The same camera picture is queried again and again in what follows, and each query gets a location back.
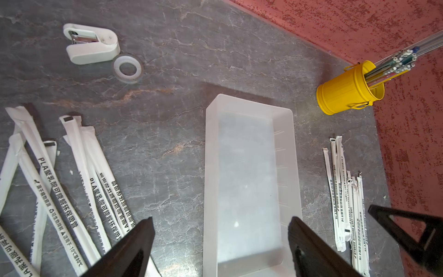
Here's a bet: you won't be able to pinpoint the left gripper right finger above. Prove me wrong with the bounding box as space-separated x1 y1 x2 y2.
288 217 360 277

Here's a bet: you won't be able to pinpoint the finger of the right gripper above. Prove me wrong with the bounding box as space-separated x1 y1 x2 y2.
368 204 443 277

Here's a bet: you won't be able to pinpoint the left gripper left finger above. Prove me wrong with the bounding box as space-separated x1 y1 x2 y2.
83 217 155 277

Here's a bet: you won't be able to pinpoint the translucent plastic storage box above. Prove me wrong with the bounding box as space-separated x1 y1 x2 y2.
203 94 302 277

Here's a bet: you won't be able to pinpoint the right pile wrapped straw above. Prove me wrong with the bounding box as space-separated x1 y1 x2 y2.
330 136 351 242
357 173 370 277
323 148 346 252
347 170 361 274

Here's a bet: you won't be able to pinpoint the pile wrapped straw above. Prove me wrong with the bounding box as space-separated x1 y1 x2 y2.
30 140 57 274
323 148 346 252
80 126 136 235
60 115 111 254
357 173 370 277
5 106 101 277
1 144 18 212
347 170 361 274
330 136 351 242

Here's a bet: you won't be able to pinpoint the left pile wrapped straw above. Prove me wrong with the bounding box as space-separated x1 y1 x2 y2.
5 106 101 277
1 144 18 212
80 126 136 235
30 140 57 274
60 115 111 254

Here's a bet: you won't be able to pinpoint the yellow pen holder cup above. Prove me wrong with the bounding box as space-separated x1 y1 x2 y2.
316 61 385 115

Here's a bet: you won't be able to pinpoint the clear tape roll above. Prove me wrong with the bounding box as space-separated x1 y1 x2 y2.
112 54 144 84

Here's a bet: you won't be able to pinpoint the pens in yellow cup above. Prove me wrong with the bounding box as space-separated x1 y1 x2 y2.
365 31 443 89

